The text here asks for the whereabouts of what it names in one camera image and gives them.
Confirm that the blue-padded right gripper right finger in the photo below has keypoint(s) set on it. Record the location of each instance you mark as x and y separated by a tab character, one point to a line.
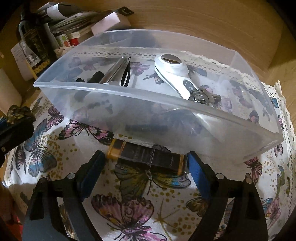
201	173

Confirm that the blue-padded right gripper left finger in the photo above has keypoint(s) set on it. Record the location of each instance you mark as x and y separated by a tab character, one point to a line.
88	174

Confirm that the silver keys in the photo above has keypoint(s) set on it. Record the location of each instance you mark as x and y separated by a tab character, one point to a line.
203	96

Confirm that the cream plastic container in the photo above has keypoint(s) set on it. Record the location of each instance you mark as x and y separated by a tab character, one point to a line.
8	93

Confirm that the white handwritten paper sheet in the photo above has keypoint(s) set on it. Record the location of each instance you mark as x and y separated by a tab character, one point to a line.
21	62

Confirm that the white butterfly print cloth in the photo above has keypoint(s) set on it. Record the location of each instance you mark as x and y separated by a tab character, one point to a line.
130	203

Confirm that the dark wine bottle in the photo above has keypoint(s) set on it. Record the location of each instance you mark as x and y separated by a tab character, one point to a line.
35	43

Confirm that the clear plastic storage box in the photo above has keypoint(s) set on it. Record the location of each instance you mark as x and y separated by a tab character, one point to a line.
242	125

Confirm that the stack of books and papers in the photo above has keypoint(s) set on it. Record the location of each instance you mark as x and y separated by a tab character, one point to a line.
66	24

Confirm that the white small cardboard box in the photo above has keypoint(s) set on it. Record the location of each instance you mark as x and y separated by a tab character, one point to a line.
113	21

